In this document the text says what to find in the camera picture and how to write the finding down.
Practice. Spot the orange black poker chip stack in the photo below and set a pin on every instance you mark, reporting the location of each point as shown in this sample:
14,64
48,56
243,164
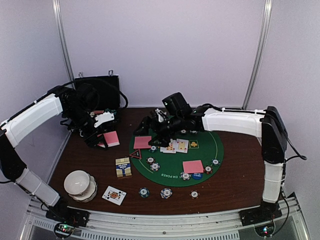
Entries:
194,194

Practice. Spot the blue small blind button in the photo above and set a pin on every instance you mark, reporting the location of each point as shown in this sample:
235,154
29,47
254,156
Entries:
197,176

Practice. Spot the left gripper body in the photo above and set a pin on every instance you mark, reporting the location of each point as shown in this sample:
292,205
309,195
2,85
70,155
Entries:
87,135

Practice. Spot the green poker chip stack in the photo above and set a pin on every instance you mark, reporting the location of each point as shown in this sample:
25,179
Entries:
144,192

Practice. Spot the round green poker mat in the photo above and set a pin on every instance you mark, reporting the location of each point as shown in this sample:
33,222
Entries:
203,146

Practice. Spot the red cards in case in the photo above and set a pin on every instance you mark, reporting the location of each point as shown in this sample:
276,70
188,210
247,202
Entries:
97,112

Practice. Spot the white scalloped plate stack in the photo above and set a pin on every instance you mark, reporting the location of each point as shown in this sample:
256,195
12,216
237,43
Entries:
89,194

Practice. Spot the blue white poker chip stack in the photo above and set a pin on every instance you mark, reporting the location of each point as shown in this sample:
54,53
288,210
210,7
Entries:
166,193

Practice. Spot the teal chips in case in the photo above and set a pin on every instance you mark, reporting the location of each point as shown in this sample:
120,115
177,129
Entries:
112,111

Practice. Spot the blue gold card box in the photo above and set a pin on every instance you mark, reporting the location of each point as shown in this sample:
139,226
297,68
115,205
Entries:
123,167

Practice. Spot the black poker case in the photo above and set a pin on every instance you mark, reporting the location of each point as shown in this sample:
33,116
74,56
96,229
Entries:
107,88

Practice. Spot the red cards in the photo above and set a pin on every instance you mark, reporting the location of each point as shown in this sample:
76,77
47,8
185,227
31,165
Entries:
97,112
193,166

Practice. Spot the red backed card deck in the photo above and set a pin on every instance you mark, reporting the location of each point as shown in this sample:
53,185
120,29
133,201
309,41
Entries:
111,139

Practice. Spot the green chips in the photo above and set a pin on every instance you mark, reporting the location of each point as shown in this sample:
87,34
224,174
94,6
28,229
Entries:
153,149
215,162

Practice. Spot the white ceramic bowl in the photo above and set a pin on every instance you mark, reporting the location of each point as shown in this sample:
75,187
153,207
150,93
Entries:
76,182

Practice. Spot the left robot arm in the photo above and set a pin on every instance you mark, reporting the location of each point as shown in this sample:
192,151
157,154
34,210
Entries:
75,105

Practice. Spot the red card being dealt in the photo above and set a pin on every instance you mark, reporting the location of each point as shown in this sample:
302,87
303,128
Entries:
142,142

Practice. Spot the triangular all-in button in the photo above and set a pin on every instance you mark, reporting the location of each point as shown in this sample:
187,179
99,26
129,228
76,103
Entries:
136,154

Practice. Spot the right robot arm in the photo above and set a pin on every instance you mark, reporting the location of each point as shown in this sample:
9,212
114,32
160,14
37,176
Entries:
264,124

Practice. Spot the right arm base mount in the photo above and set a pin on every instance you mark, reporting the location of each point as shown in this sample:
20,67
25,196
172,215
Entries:
254,216

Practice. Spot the face-up jack card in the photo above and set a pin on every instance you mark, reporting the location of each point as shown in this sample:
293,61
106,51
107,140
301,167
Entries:
114,195

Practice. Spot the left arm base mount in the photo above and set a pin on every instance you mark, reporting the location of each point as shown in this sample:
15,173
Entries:
70,216

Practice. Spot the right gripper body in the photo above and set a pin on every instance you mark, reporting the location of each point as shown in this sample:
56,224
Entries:
165,130

